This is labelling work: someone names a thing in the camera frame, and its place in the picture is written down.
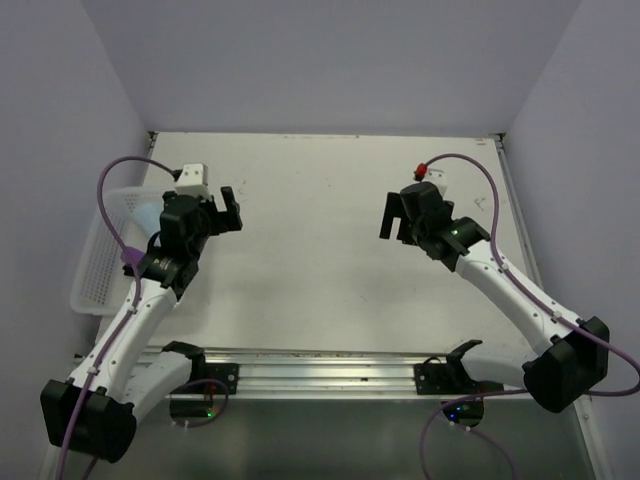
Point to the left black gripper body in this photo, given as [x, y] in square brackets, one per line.
[208, 224]

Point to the white plastic basket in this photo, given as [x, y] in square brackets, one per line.
[100, 285]

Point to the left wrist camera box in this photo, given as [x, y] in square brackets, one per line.
[193, 181]

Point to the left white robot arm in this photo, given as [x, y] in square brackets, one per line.
[97, 409]

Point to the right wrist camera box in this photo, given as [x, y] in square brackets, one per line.
[424, 173]

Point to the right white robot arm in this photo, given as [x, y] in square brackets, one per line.
[566, 356]

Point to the light blue towel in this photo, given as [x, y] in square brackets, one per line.
[147, 217]

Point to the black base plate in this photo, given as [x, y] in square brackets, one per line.
[435, 376]
[225, 373]

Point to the aluminium mounting rail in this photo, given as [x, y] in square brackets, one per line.
[307, 375]

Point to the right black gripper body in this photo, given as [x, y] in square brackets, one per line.
[409, 231]

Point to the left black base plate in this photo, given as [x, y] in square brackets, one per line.
[225, 373]

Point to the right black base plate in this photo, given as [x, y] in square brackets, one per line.
[435, 376]

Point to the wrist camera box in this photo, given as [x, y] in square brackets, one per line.
[193, 181]
[424, 173]

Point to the dark grey towel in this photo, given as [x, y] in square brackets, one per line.
[131, 256]

